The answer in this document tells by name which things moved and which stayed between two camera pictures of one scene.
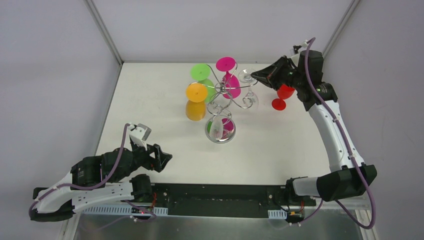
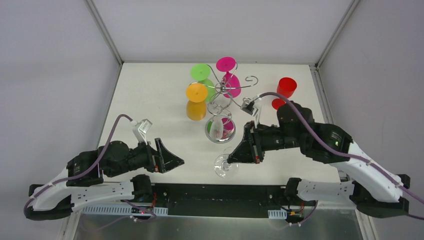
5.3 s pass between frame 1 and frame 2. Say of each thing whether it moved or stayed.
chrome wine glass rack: stayed
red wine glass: stayed
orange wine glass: stayed
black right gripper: moved
